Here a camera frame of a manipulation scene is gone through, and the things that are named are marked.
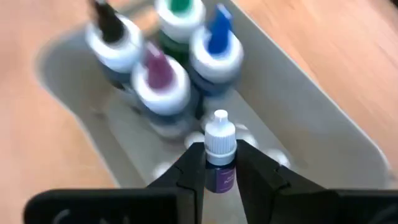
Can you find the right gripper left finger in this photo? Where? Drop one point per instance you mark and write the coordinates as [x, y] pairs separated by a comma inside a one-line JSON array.
[[186, 180]]

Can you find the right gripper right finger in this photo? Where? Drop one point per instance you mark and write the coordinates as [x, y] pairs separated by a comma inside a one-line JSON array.
[[258, 186]]

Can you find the small dark bottle purple label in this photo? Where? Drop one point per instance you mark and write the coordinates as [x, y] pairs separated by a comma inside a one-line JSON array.
[[220, 140]]

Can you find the grey plastic bin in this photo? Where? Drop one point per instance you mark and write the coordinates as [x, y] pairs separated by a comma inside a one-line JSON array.
[[295, 109]]

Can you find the purple-tipped food coloring bottle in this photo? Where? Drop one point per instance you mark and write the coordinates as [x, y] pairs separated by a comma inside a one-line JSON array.
[[161, 90]]

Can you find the blue-tipped food coloring bottle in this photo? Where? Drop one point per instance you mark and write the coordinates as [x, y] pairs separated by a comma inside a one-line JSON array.
[[216, 59]]

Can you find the black-tipped food coloring bottle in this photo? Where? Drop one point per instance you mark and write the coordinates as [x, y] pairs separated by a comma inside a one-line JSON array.
[[116, 49]]

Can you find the green-tipped food coloring bottle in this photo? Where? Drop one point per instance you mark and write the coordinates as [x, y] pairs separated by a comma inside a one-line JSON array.
[[180, 21]]

